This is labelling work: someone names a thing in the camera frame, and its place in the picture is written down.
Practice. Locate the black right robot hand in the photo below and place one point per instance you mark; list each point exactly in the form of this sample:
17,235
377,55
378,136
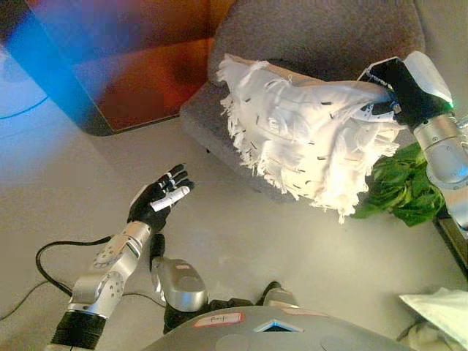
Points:
413,95

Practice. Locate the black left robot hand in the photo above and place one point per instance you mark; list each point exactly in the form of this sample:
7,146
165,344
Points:
151,206

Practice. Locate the grey fabric armchair sofa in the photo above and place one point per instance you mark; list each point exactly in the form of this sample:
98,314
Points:
311,33

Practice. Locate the green leafy potted plant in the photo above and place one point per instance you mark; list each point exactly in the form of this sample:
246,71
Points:
402,190

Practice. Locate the white fringed pillow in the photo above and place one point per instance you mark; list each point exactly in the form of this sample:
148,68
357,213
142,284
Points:
303,135

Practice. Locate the silver robot leg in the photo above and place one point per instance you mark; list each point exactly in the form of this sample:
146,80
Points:
183,285
279,296

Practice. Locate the silver right robot leg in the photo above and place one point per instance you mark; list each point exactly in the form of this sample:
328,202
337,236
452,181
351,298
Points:
279,296

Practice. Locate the grey robot torso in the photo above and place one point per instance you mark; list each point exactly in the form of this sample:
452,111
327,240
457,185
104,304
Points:
278,334

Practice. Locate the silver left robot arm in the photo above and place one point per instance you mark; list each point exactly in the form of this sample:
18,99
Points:
106,278

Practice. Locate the silver left robot leg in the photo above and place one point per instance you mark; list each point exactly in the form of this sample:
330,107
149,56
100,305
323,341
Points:
183,285

